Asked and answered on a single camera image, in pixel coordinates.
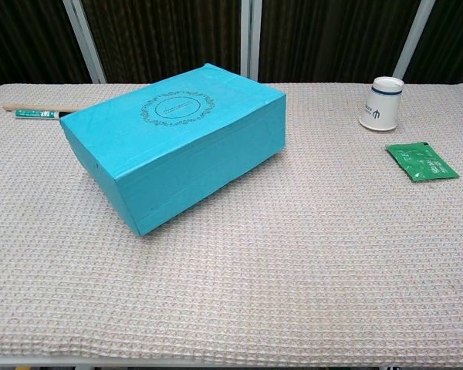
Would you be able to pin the teal cardboard shoe box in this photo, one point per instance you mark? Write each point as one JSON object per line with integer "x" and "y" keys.
{"x": 169, "y": 154}

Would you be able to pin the beige waffle tablecloth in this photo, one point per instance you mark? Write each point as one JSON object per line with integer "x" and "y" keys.
{"x": 254, "y": 277}

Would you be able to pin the white paper cup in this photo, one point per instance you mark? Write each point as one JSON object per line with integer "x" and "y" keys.
{"x": 380, "y": 109}

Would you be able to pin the green foil sachet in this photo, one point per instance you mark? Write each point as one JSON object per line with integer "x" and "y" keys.
{"x": 422, "y": 162}

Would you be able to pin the green marker pen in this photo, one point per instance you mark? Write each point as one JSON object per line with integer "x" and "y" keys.
{"x": 34, "y": 114}

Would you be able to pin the wooden stick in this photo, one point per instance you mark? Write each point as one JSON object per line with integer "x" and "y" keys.
{"x": 34, "y": 106}

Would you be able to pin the grey partition post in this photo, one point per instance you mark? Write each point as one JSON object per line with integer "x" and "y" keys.
{"x": 85, "y": 42}
{"x": 251, "y": 38}
{"x": 413, "y": 42}

